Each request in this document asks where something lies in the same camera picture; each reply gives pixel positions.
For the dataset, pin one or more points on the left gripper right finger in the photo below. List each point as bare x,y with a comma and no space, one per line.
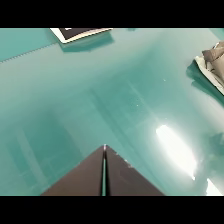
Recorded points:
128,180

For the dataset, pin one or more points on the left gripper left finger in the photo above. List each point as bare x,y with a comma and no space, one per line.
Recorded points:
83,180

